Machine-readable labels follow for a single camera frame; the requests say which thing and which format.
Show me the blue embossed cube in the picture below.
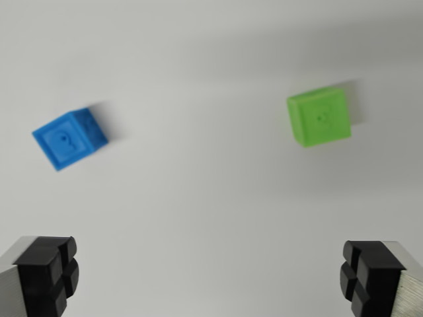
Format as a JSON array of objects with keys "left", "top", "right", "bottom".
[{"left": 31, "top": 107, "right": 109, "bottom": 172}]

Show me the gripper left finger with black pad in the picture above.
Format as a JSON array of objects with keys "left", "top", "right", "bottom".
[{"left": 0, "top": 235, "right": 80, "bottom": 317}]

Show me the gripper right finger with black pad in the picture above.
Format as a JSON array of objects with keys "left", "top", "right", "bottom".
[{"left": 339, "top": 240, "right": 423, "bottom": 317}]

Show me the green embossed cube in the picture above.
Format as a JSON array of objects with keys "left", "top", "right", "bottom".
[{"left": 286, "top": 87, "right": 352, "bottom": 149}]

